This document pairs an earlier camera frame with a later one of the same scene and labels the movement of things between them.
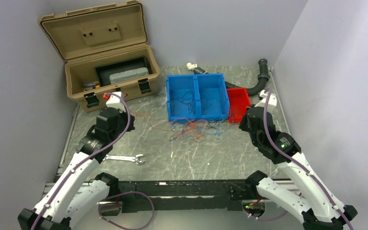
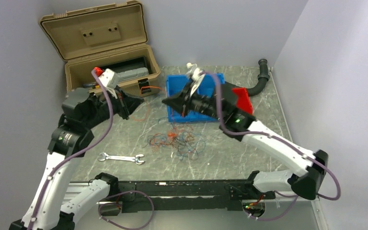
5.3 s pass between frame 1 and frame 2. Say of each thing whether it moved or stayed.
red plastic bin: stayed
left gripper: moved
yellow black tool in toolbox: stayed
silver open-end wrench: stayed
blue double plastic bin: stayed
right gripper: moved
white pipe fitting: stayed
